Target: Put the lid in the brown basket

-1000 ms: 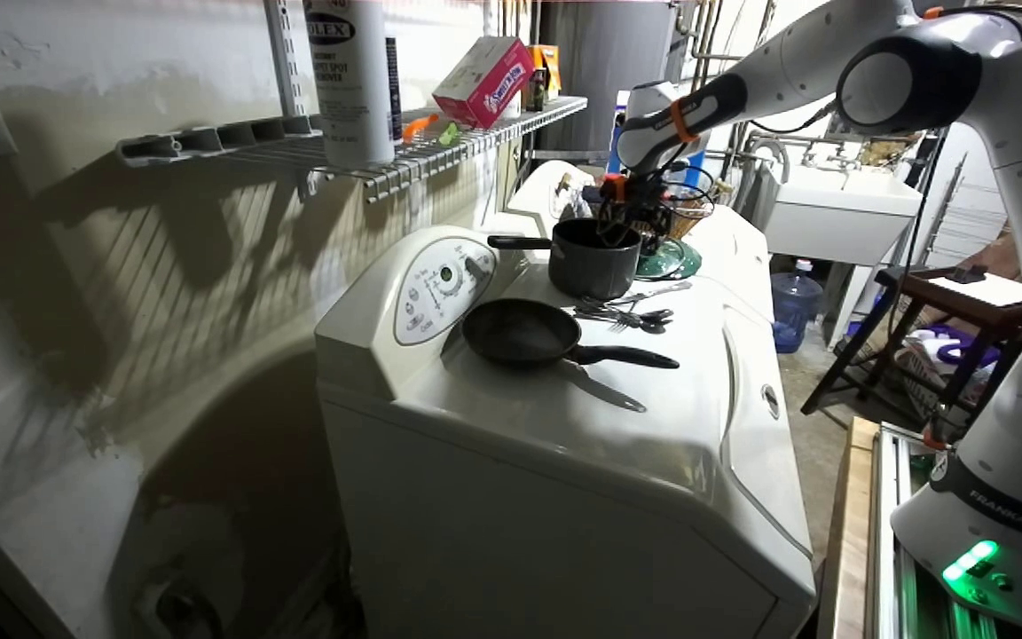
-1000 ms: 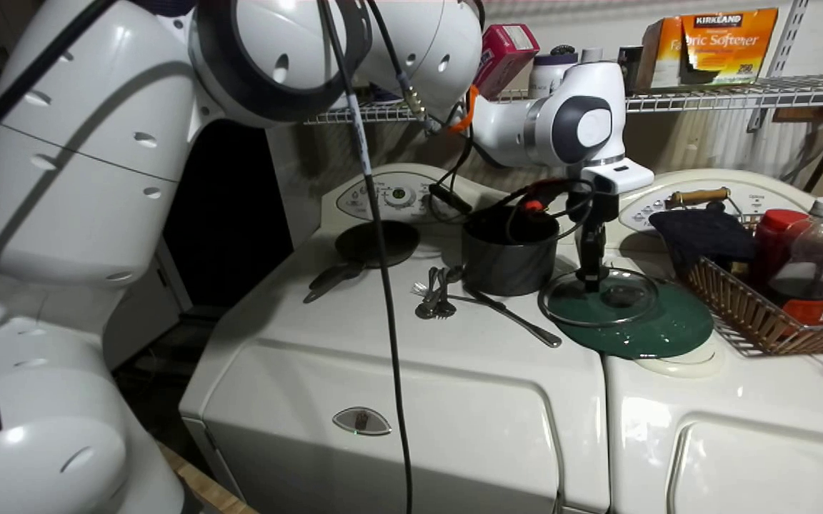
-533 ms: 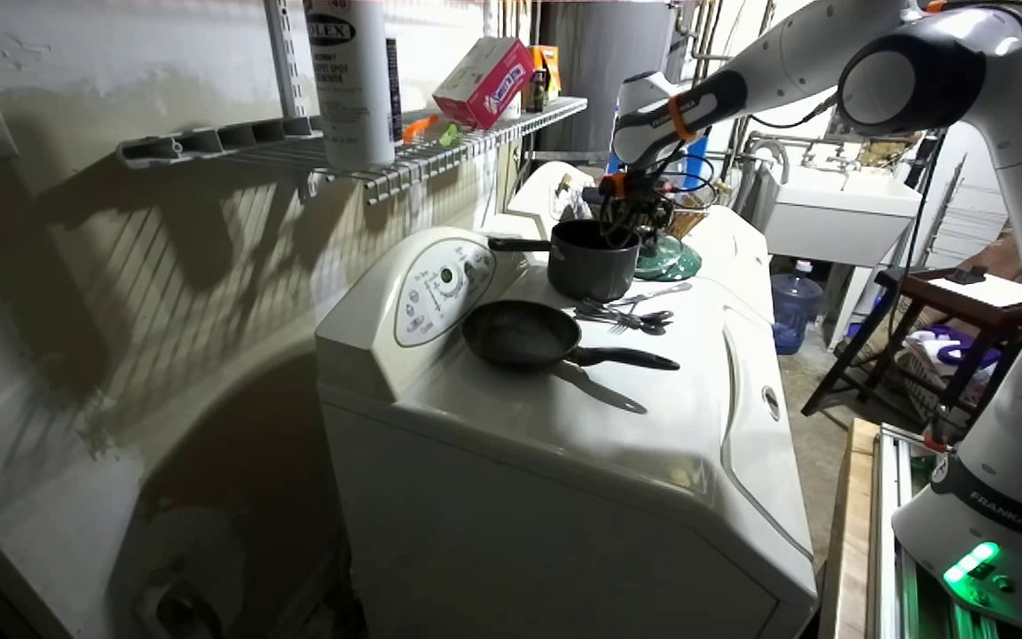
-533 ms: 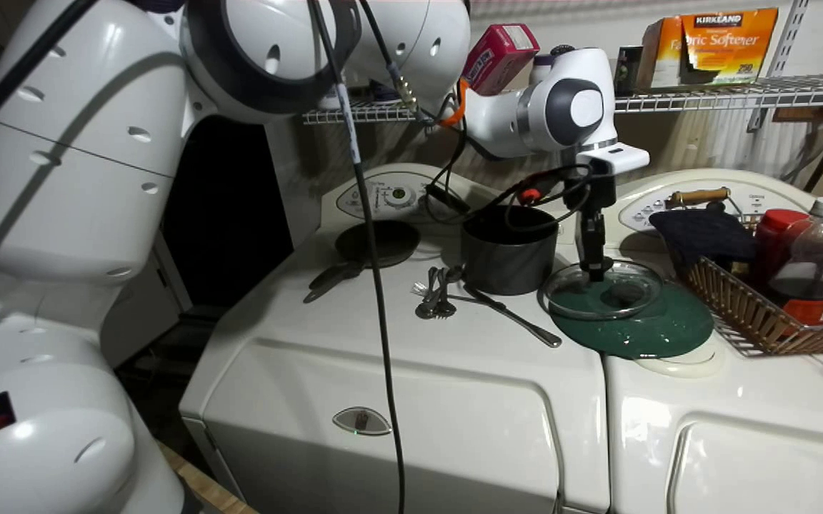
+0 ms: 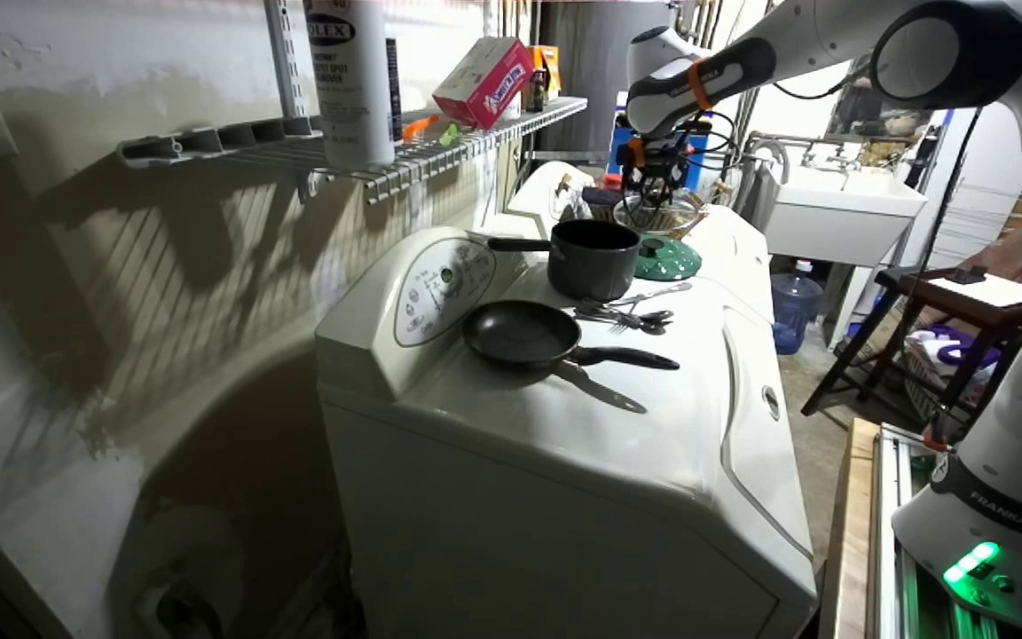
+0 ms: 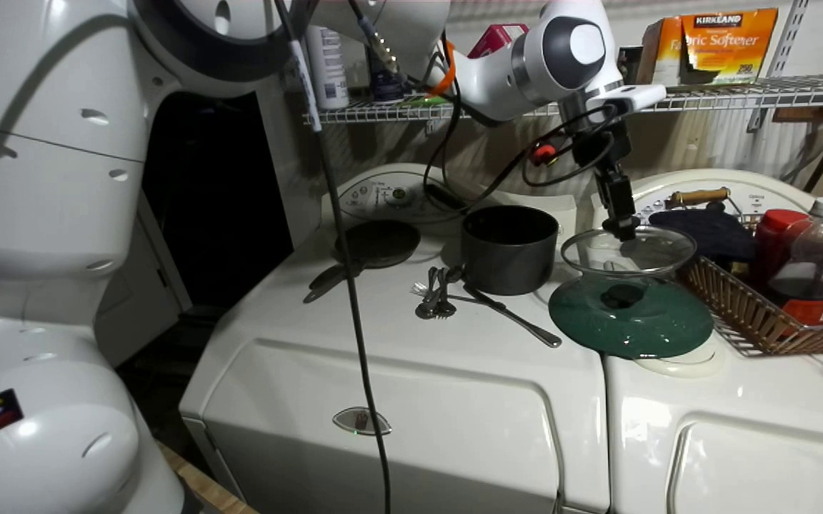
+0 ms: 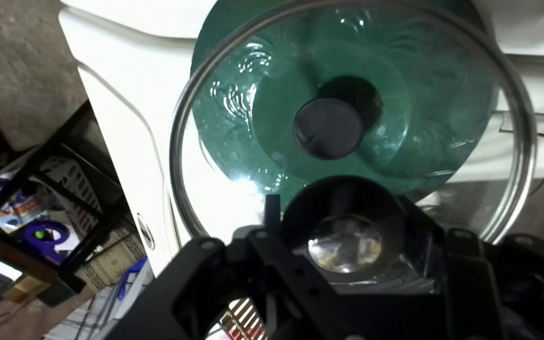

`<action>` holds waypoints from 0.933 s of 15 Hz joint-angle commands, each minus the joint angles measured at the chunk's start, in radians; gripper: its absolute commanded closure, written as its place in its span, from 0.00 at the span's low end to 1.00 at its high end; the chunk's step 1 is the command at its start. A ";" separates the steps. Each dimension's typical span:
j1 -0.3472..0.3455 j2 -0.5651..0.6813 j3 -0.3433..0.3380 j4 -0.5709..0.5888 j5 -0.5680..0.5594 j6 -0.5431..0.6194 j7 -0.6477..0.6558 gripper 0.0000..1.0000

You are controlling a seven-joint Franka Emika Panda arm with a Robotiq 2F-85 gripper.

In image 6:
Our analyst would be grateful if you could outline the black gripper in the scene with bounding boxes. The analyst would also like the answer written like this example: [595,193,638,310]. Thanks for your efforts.
[572,118,642,244]

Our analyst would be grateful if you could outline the glass lid with black knob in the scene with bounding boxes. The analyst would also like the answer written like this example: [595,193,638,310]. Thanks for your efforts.
[556,223,699,281]

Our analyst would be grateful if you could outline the green pot lid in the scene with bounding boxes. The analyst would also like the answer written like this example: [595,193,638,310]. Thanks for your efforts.
[546,268,716,363]

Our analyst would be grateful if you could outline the brown wicker basket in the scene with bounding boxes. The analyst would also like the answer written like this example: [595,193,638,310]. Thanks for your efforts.
[673,213,823,360]

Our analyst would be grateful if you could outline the navy blue cloth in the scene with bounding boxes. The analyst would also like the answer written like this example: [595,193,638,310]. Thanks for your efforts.
[646,204,762,273]

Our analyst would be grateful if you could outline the black cooking pot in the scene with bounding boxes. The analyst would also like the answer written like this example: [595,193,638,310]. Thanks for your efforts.
[426,180,563,298]

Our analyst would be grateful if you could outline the long metal utensil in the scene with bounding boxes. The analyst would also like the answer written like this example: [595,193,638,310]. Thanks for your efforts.
[442,274,566,353]

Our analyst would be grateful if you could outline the red capped container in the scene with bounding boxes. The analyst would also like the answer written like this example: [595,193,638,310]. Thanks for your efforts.
[749,207,815,291]

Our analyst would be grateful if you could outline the clear plastic bottle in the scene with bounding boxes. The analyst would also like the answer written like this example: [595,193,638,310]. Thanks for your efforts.
[765,194,823,300]

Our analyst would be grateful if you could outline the metal scissors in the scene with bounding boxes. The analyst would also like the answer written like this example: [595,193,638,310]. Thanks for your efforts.
[410,263,460,324]

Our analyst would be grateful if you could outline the orange softener box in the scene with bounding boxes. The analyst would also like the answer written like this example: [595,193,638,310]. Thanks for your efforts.
[678,6,782,88]

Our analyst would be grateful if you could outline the white dryer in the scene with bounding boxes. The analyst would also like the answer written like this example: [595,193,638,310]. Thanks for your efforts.
[599,167,823,514]

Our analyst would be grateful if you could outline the black frying pan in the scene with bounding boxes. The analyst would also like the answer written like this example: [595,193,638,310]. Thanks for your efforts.
[300,218,426,307]

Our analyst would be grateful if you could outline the white washing machine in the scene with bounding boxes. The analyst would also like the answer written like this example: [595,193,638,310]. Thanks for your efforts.
[176,160,618,514]

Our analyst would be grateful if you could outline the white spray can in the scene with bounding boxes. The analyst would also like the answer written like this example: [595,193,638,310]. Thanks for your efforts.
[303,24,353,116]

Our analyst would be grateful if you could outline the wooden floor board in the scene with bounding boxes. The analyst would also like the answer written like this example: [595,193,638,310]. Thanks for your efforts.
[156,440,262,514]

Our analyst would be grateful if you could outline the white wire shelf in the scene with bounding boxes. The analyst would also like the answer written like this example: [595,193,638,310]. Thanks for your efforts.
[300,73,823,131]

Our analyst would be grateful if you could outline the black gripper cable bundle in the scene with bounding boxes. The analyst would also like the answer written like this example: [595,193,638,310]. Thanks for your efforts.
[418,34,625,230]

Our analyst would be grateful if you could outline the long black hanging cable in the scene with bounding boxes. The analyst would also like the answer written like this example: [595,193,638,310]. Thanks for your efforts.
[270,0,396,514]

